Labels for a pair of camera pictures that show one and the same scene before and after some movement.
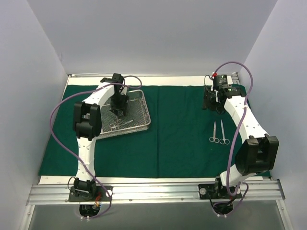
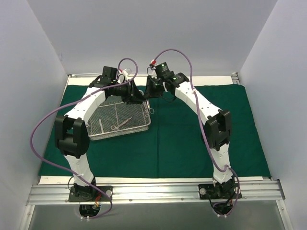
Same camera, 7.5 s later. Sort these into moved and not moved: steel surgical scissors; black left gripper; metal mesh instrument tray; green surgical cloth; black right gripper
Moved: black left gripper; black right gripper; steel surgical scissors
Not moved: metal mesh instrument tray; green surgical cloth
